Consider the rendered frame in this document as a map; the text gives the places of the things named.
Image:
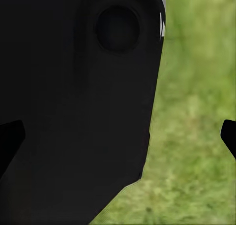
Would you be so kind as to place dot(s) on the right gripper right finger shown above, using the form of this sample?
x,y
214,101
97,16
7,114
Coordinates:
x,y
228,135

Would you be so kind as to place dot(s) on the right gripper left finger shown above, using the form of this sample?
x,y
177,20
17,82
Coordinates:
x,y
12,135

